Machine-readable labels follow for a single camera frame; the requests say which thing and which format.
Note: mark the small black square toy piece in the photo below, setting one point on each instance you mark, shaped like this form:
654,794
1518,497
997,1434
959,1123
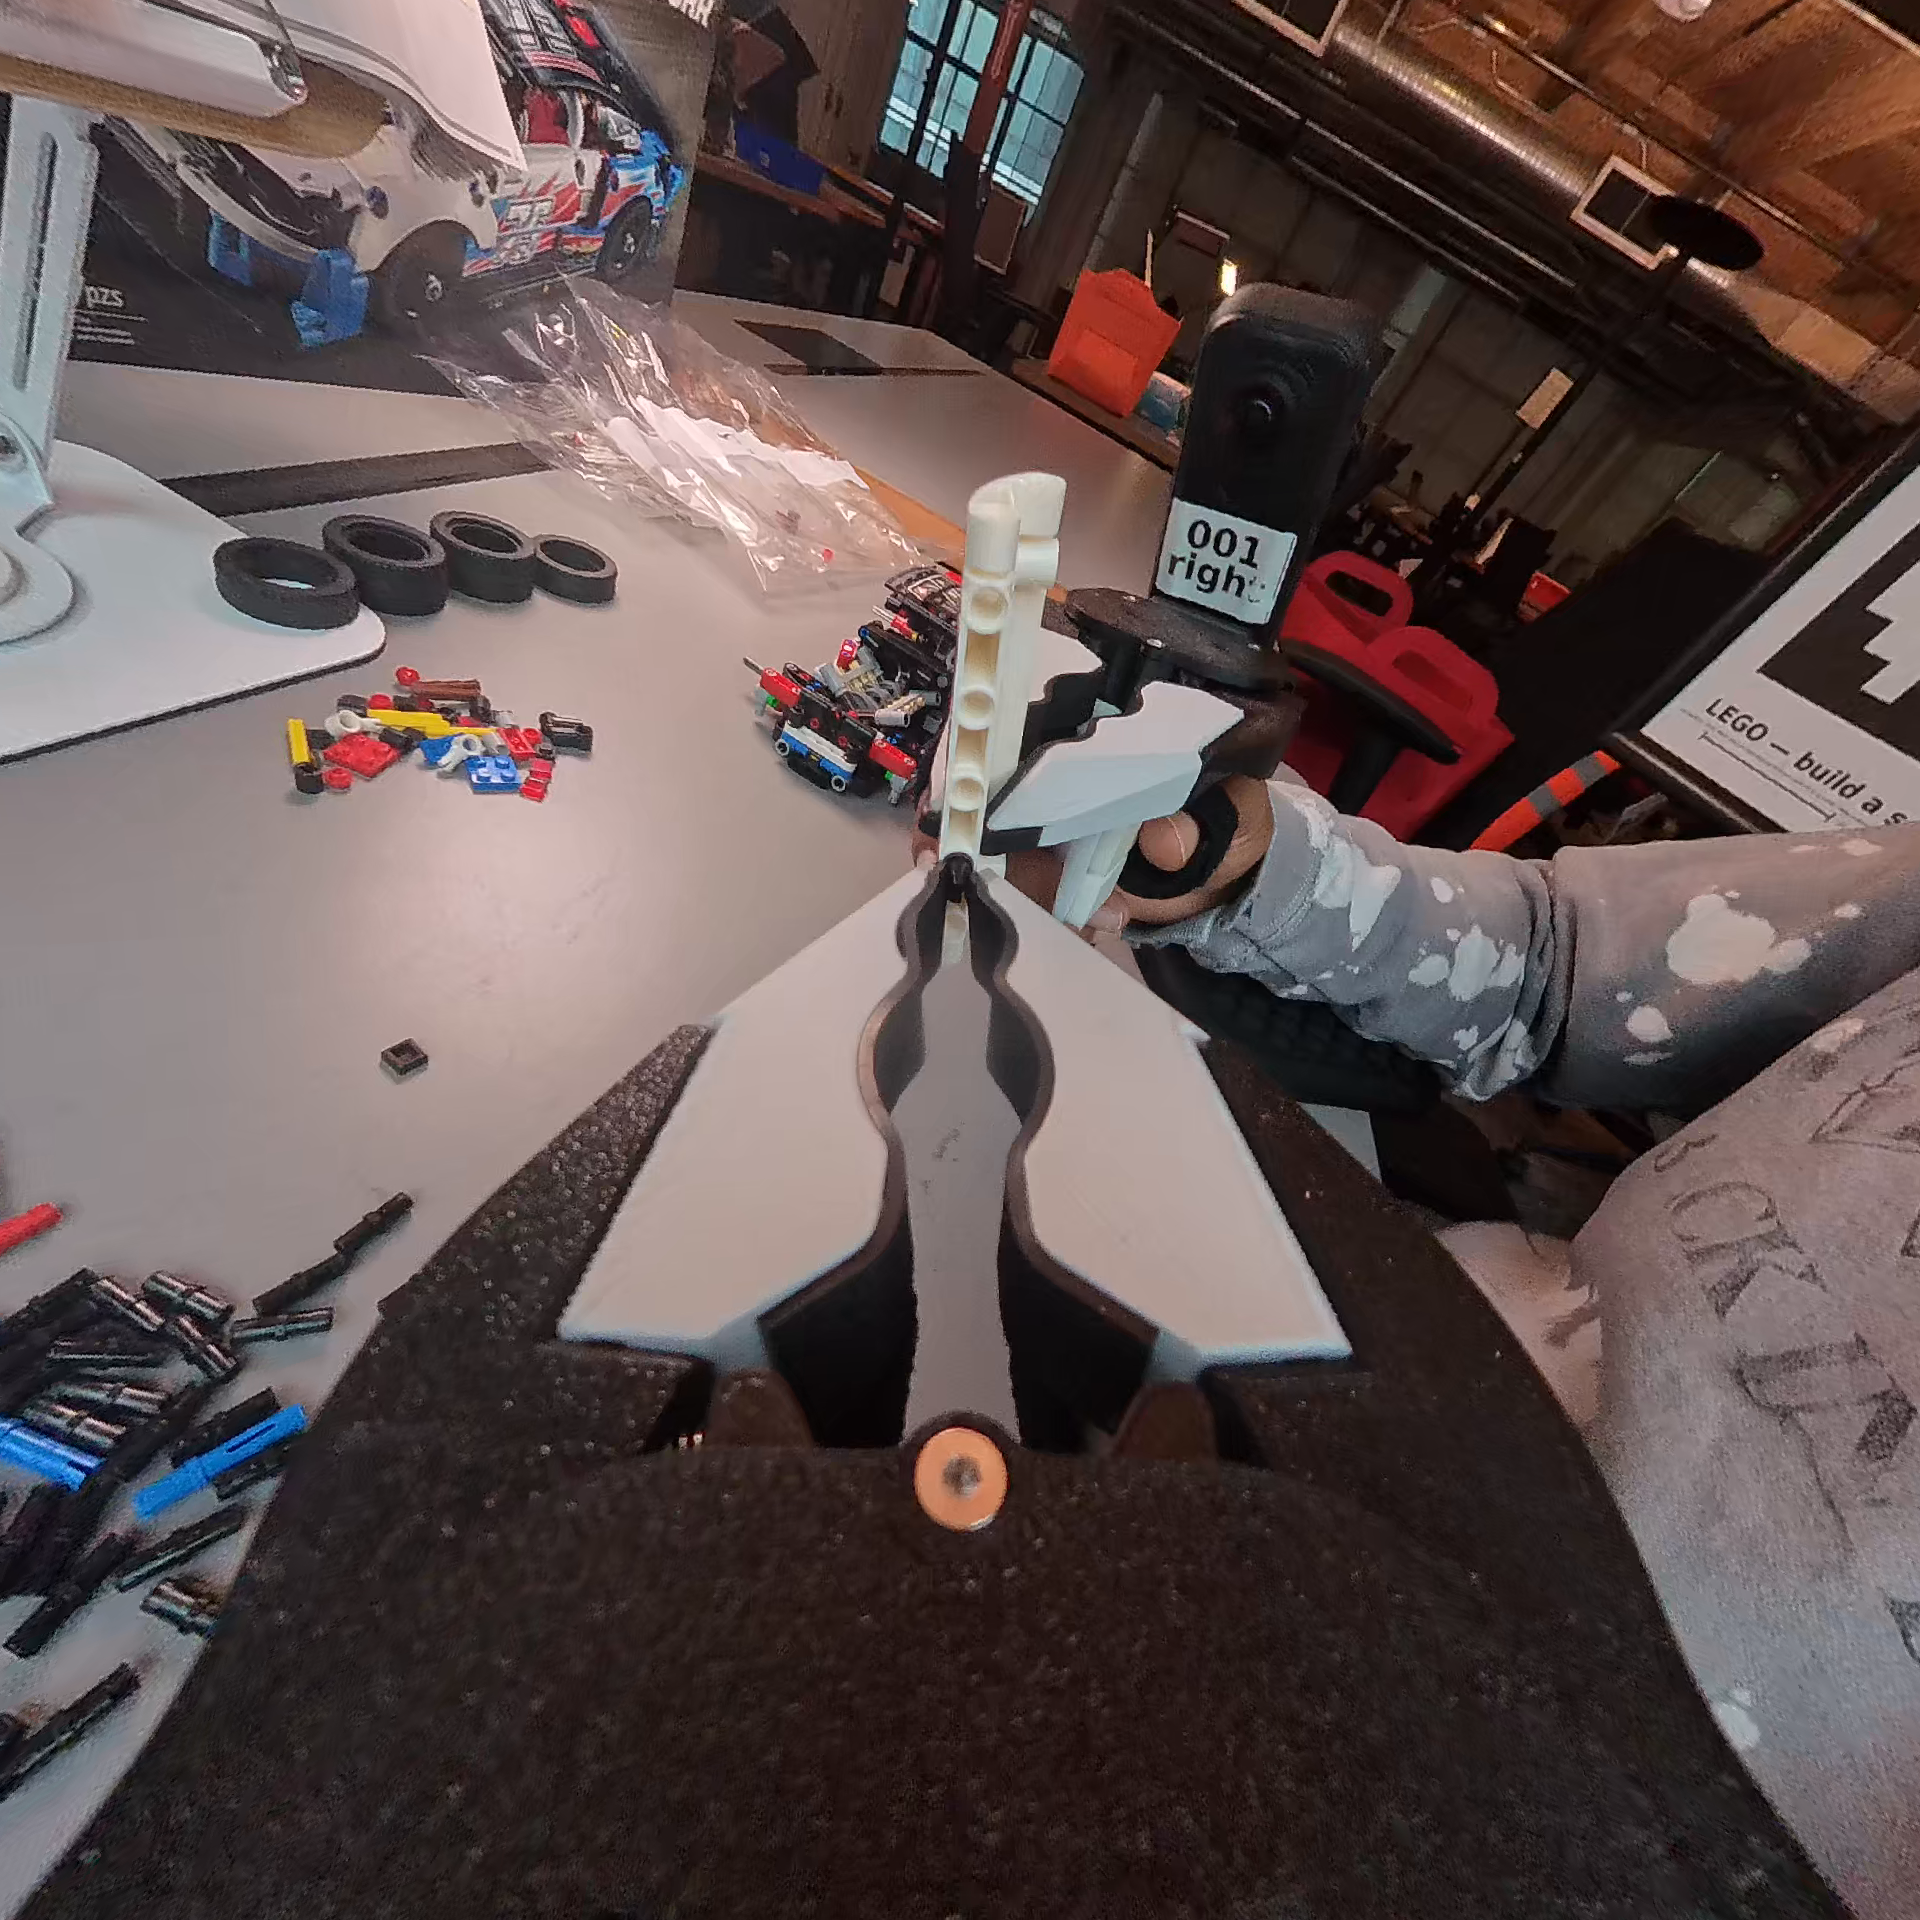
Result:
404,1060

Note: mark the white toy beam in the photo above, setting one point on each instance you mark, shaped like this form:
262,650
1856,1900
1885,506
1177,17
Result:
983,661

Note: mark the pile of toy connector pins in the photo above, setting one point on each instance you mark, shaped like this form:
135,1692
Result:
119,1396

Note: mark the pile of coloured toy pieces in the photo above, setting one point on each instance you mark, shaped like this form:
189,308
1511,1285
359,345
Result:
435,745

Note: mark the red office chair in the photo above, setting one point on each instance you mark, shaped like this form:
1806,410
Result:
1412,706

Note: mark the person's torso in grey sweatshirt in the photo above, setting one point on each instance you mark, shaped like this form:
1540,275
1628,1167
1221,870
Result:
1771,1350

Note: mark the white booklet stand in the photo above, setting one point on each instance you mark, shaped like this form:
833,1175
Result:
135,661

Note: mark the grey desk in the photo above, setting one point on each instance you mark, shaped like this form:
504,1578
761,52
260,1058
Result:
599,931

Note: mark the person's right hand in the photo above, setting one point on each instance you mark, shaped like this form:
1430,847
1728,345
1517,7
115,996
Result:
1171,833

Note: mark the orange plastic bin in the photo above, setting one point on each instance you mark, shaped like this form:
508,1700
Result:
1109,339

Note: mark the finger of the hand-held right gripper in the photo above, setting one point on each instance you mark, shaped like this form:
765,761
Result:
1125,758
1069,658

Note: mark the person's right forearm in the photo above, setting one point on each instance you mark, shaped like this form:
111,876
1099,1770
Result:
1425,946

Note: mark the partly built toy car model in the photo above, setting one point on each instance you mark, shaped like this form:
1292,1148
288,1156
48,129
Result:
855,692

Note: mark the metal ventilation duct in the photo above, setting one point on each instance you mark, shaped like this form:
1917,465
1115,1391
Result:
1500,137

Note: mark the paned window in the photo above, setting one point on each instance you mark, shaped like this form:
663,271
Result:
974,91

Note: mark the instruction booklet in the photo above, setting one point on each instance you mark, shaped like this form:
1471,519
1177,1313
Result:
422,76

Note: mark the black framed marker sign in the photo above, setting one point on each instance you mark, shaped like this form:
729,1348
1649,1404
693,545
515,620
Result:
1800,722

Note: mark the clear plastic bags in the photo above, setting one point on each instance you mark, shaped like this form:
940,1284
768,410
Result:
675,435

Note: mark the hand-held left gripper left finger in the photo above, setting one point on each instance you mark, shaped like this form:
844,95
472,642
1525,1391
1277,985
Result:
720,1202

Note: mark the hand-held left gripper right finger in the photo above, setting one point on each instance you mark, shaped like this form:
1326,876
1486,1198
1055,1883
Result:
1185,1202

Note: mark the black toy tyre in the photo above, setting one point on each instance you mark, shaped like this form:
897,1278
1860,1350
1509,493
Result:
388,569
579,571
285,586
483,558

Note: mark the toy car set box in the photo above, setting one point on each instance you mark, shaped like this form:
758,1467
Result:
451,241

